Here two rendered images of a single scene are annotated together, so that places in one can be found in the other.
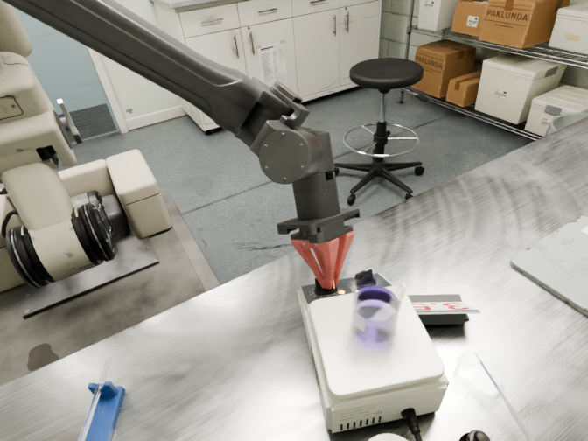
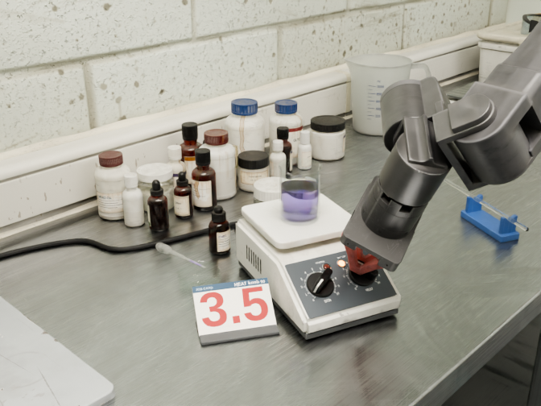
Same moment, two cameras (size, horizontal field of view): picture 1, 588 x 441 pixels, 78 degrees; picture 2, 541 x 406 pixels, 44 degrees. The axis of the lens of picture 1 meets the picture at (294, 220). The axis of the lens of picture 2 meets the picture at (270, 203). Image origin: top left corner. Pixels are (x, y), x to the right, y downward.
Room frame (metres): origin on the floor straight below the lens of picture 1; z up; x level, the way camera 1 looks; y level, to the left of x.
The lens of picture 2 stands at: (0.95, -0.37, 1.20)
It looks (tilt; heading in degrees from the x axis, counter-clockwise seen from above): 24 degrees down; 161
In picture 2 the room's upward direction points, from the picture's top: straight up
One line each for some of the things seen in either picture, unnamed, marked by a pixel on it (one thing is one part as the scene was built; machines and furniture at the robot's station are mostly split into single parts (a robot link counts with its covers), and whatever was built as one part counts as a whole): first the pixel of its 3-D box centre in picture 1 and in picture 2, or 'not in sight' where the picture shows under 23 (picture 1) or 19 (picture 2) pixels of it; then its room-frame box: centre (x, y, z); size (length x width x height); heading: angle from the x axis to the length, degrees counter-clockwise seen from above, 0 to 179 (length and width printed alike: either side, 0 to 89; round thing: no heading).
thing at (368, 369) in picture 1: (370, 335); (300, 218); (0.23, -0.07, 0.83); 0.12 x 0.12 x 0.01; 6
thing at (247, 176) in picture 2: not in sight; (253, 171); (-0.08, -0.03, 0.78); 0.05 x 0.05 x 0.06
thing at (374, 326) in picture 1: (376, 304); (299, 192); (0.24, -0.08, 0.87); 0.06 x 0.05 x 0.08; 152
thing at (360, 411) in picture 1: (361, 338); (309, 257); (0.26, -0.07, 0.79); 0.22 x 0.13 x 0.08; 6
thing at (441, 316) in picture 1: (435, 304); (235, 309); (0.31, -0.18, 0.77); 0.09 x 0.06 x 0.04; 84
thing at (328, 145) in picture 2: not in sight; (327, 138); (-0.18, 0.15, 0.79); 0.07 x 0.07 x 0.07
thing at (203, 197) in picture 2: not in sight; (204, 179); (-0.03, -0.13, 0.80); 0.04 x 0.04 x 0.10
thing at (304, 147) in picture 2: not in sight; (304, 149); (-0.14, 0.08, 0.79); 0.03 x 0.03 x 0.07
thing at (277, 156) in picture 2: not in sight; (278, 160); (-0.09, 0.02, 0.79); 0.03 x 0.03 x 0.07
